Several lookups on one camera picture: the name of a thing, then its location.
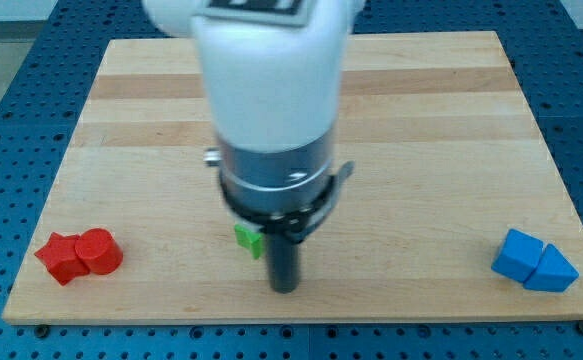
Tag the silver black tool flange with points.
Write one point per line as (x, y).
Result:
(291, 192)

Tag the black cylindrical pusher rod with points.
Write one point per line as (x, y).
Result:
(283, 264)

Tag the blue cube block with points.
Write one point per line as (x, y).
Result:
(518, 255)

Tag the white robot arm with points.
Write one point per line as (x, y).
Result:
(272, 74)

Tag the blue triangle block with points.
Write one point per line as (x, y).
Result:
(554, 272)

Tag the red cylinder block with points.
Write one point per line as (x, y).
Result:
(98, 250)

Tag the green block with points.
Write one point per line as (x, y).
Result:
(249, 240)

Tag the red star block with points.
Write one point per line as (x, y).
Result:
(60, 259)

